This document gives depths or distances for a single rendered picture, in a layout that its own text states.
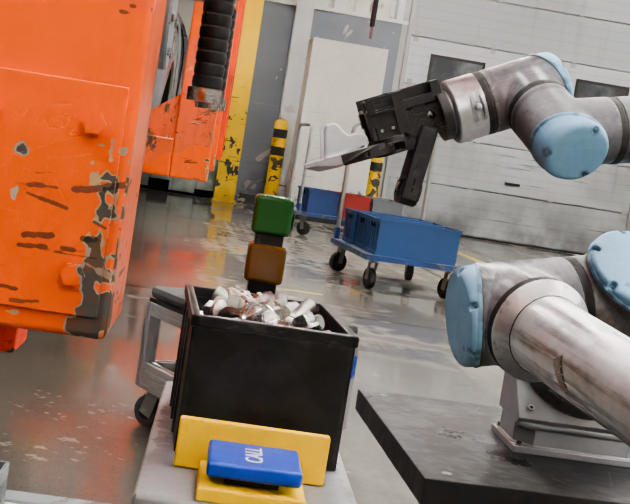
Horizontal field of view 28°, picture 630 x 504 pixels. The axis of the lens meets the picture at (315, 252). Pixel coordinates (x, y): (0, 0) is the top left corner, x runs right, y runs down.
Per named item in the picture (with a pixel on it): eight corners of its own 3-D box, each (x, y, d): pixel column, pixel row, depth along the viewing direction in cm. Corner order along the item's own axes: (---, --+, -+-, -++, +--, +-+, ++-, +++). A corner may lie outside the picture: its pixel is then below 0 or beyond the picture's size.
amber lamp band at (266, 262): (242, 276, 132) (248, 239, 132) (280, 282, 132) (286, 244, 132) (243, 280, 128) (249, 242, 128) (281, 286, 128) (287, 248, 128)
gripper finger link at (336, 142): (294, 133, 172) (358, 114, 173) (306, 175, 172) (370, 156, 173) (297, 133, 168) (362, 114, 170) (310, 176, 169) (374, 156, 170)
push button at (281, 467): (205, 465, 98) (209, 437, 97) (294, 477, 98) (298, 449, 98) (203, 490, 91) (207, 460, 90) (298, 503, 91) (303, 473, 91)
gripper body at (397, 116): (350, 103, 176) (430, 79, 177) (366, 162, 177) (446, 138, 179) (360, 102, 169) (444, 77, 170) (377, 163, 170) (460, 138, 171)
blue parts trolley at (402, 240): (324, 268, 802) (348, 118, 795) (415, 280, 814) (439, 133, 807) (358, 289, 704) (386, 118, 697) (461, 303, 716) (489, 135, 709)
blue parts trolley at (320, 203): (280, 227, 1137) (296, 122, 1130) (385, 242, 1159) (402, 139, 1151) (292, 233, 1078) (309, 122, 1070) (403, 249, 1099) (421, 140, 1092)
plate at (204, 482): (197, 471, 98) (199, 459, 98) (298, 485, 99) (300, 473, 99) (194, 500, 90) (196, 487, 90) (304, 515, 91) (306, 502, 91)
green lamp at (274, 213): (250, 229, 132) (255, 192, 131) (287, 235, 132) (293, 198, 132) (250, 232, 128) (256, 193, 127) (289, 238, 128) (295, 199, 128)
